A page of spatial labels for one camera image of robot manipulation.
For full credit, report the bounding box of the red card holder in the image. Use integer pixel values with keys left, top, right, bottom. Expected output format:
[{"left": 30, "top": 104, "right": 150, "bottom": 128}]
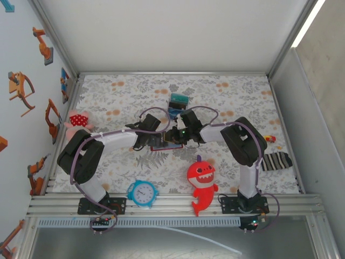
[{"left": 150, "top": 141, "right": 183, "bottom": 152}]

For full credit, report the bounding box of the floral table mat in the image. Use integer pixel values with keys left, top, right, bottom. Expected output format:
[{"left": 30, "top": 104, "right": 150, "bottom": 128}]
[{"left": 52, "top": 74, "right": 302, "bottom": 195}]

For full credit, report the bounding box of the blue alarm clock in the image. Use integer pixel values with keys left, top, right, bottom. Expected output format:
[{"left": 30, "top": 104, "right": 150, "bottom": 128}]
[{"left": 126, "top": 179, "right": 160, "bottom": 210}]

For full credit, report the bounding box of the red shark plush toy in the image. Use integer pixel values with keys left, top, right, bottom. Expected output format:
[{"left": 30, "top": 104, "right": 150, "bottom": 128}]
[{"left": 187, "top": 154, "right": 219, "bottom": 217}]

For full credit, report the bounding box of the pink pig plush toy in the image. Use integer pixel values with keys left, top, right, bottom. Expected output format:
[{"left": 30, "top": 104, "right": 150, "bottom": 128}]
[{"left": 64, "top": 110, "right": 95, "bottom": 141}]

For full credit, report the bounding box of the black white striped sock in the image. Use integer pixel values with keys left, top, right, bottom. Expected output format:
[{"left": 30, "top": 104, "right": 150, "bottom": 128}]
[{"left": 261, "top": 151, "right": 293, "bottom": 172}]

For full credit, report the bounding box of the left circuit board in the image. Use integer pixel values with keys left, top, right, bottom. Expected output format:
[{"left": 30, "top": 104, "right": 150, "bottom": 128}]
[{"left": 90, "top": 216, "right": 112, "bottom": 230}]

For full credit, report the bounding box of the circuit board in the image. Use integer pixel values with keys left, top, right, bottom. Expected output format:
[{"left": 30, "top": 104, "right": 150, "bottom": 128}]
[
  {"left": 238, "top": 215, "right": 266, "bottom": 232},
  {"left": 90, "top": 216, "right": 112, "bottom": 230}
]

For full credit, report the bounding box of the right circuit board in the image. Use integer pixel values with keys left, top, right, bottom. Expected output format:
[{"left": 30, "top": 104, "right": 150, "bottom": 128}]
[{"left": 238, "top": 215, "right": 266, "bottom": 232}]

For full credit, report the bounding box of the white plastic tube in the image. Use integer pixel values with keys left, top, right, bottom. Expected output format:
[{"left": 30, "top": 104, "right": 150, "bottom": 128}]
[{"left": 158, "top": 226, "right": 243, "bottom": 255}]

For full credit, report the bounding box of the white light strip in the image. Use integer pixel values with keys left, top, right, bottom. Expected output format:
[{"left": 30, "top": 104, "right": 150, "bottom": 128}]
[{"left": 291, "top": 0, "right": 327, "bottom": 49}]

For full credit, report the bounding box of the aluminium back rail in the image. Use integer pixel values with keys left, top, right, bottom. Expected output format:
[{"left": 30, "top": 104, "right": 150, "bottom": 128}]
[{"left": 78, "top": 71, "right": 270, "bottom": 77}]

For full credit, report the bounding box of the aluminium front rail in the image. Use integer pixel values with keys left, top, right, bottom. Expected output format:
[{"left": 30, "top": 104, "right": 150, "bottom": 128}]
[{"left": 26, "top": 193, "right": 326, "bottom": 216}]

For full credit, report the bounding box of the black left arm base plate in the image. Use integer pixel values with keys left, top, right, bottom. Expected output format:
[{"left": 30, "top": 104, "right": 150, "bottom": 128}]
[{"left": 77, "top": 197, "right": 127, "bottom": 215}]

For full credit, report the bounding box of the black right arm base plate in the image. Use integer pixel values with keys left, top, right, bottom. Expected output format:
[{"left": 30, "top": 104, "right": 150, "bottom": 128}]
[{"left": 220, "top": 195, "right": 270, "bottom": 214}]

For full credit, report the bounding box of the grey slotted cable duct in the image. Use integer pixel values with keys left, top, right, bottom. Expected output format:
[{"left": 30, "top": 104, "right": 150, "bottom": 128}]
[{"left": 37, "top": 217, "right": 242, "bottom": 228}]

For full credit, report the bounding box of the aluminium side rail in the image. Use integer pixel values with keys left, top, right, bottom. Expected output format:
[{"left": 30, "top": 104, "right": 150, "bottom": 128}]
[{"left": 45, "top": 77, "right": 83, "bottom": 195}]

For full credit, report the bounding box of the blue orange wall sticker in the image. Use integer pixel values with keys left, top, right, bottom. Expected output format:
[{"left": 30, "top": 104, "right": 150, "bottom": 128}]
[{"left": 60, "top": 67, "right": 71, "bottom": 105}]

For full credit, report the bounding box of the aluminium frame post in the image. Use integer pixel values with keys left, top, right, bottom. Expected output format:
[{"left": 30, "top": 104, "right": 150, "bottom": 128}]
[
  {"left": 28, "top": 0, "right": 81, "bottom": 79},
  {"left": 265, "top": 0, "right": 321, "bottom": 79}
]

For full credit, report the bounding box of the orange gripper claw wall sticker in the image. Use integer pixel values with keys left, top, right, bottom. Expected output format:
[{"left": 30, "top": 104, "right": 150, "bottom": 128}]
[{"left": 8, "top": 71, "right": 36, "bottom": 118}]

